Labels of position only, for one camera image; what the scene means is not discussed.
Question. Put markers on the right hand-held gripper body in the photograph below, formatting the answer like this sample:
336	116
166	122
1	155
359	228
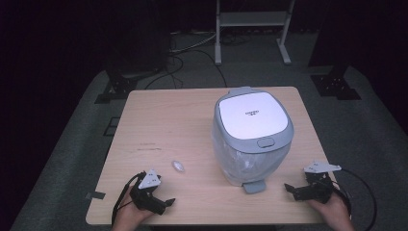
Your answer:
322	189

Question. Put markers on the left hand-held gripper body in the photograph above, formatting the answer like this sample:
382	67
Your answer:
146	195

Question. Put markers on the small white wrapper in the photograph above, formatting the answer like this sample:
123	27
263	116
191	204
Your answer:
178	166

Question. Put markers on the grey pedal trash can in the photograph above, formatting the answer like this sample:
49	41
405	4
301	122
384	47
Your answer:
253	115

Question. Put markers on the person's left hand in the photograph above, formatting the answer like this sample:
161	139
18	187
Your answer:
128	215

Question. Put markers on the person's right hand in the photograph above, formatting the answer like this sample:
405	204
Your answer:
336	213

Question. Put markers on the grey tape strip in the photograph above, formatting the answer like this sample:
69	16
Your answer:
95	195

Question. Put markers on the clear plastic bin liner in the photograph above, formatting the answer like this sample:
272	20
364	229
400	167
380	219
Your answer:
250	160

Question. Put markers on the floor socket cover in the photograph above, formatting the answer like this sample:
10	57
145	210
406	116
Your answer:
111	126

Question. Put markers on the black metal stand base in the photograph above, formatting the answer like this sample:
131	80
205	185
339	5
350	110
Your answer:
118	86
335	86

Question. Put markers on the white metal stand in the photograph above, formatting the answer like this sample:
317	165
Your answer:
251	18

